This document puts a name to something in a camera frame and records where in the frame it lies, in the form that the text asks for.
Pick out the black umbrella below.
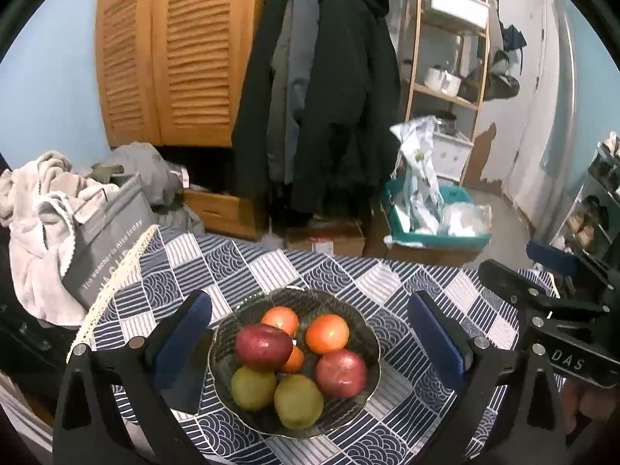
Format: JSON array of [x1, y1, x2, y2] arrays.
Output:
[[500, 24, 527, 52]]

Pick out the rows of shoes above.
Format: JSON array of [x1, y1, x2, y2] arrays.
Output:
[[567, 143, 620, 248]]

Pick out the wooden drawer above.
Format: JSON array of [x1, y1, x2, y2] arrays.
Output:
[[183, 189, 269, 240]]

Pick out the round red apple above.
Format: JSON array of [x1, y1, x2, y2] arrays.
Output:
[[316, 349, 368, 399]]

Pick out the white plastic object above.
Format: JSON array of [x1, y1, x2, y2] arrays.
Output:
[[0, 373, 54, 451]]

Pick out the large yellow-green pear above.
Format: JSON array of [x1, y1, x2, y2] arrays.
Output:
[[274, 374, 324, 429]]

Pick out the grey clothing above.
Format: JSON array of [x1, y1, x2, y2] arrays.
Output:
[[92, 143, 204, 233]]

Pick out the teal plastic bin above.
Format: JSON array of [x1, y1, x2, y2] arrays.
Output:
[[380, 177, 492, 250]]

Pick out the beige towel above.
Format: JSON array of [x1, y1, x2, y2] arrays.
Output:
[[0, 151, 119, 327]]

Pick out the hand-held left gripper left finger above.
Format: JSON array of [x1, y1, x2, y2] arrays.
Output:
[[52, 289, 214, 465]]

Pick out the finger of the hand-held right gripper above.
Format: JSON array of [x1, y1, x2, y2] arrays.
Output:
[[479, 259, 611, 320], [525, 239, 620, 296]]

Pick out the metal shoe rack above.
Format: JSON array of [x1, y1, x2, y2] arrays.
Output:
[[549, 138, 620, 272]]

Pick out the wooden shelf rack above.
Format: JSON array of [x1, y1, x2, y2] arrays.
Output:
[[402, 0, 495, 187]]

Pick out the medium orange tangerine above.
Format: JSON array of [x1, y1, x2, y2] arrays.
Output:
[[262, 306, 300, 337]]

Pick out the white door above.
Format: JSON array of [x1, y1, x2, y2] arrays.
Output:
[[465, 0, 548, 189]]

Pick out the white plastic basket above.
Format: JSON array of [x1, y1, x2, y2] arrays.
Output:
[[431, 131, 474, 185]]

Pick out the grey tote bag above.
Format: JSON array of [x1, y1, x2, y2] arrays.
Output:
[[62, 174, 160, 311]]

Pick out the clear plastic bag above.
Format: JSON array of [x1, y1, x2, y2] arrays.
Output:
[[438, 202, 492, 238]]

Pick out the large orange tangerine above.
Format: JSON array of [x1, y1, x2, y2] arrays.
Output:
[[305, 314, 350, 354]]

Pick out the small yellow-green pear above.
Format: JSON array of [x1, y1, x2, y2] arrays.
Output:
[[231, 365, 278, 411]]

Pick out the black hanging bag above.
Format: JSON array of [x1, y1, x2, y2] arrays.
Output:
[[484, 51, 521, 102]]

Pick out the dark glass plate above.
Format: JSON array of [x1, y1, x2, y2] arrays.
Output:
[[207, 287, 382, 439]]

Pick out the person's right hand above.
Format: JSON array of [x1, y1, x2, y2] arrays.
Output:
[[562, 377, 620, 439]]

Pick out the olive cloth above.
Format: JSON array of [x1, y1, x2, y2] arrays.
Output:
[[90, 165, 124, 182]]

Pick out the white storage box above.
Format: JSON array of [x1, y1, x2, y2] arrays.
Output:
[[421, 0, 491, 30]]

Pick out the large cardboard box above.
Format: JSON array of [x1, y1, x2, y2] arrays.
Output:
[[370, 203, 480, 267]]

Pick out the silver leaning panel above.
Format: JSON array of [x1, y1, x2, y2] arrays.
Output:
[[504, 0, 579, 238]]

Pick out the grey jacket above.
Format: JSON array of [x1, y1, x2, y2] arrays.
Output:
[[266, 0, 320, 185]]

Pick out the black hooded jacket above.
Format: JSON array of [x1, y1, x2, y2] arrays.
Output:
[[291, 0, 402, 214]]

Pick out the white rice cooker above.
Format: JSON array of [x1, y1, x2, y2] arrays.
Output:
[[424, 65, 463, 96]]

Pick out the wooden louvered wardrobe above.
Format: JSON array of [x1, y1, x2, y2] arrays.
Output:
[[94, 0, 284, 148]]

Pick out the blue white patterned tablecloth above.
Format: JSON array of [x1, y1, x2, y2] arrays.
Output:
[[80, 225, 563, 465]]

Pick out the cardboard box with label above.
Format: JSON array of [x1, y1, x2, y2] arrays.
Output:
[[283, 220, 366, 257]]

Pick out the elongated red apple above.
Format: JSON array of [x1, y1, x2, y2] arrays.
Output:
[[236, 324, 295, 372]]

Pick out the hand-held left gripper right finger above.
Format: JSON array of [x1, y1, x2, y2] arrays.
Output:
[[407, 291, 568, 465]]

